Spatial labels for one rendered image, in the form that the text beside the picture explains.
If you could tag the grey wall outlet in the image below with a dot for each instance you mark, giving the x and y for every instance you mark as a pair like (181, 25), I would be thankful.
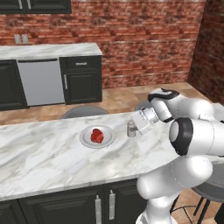
(17, 38)
(25, 38)

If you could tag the white round plate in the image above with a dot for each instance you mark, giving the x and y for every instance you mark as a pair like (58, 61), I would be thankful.
(85, 137)

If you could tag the grey round stool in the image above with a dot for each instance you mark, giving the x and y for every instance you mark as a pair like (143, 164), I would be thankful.
(84, 111)
(141, 106)
(214, 191)

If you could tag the black wall cabinets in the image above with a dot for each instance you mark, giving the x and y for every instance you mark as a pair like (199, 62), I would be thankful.
(43, 5)

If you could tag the black base cabinet with drawer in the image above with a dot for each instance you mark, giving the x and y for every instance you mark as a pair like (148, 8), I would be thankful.
(83, 84)

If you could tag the silver dishwasher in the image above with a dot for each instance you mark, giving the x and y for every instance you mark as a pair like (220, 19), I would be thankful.
(40, 83)

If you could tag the black island cabinet door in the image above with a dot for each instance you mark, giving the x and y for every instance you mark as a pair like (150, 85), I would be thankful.
(125, 201)
(7, 212)
(58, 208)

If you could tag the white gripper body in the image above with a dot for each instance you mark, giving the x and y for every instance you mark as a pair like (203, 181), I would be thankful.
(143, 124)

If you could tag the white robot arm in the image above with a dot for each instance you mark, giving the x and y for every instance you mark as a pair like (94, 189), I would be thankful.
(192, 134)

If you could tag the red steak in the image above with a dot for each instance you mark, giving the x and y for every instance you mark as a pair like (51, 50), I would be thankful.
(97, 136)

